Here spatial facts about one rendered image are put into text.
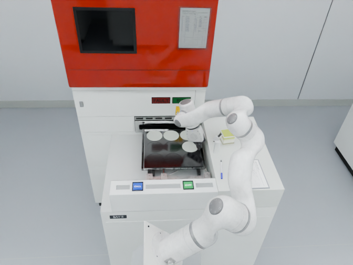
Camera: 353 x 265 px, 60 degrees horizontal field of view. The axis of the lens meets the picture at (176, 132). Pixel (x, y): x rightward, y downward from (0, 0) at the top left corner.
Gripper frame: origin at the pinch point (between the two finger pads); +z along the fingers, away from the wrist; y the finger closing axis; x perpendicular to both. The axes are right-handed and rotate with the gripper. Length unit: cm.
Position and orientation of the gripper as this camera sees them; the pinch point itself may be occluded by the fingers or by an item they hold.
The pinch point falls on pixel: (199, 146)
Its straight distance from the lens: 188.7
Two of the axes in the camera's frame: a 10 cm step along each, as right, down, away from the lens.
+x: 3.7, -5.9, 7.2
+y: 8.9, -0.1, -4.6
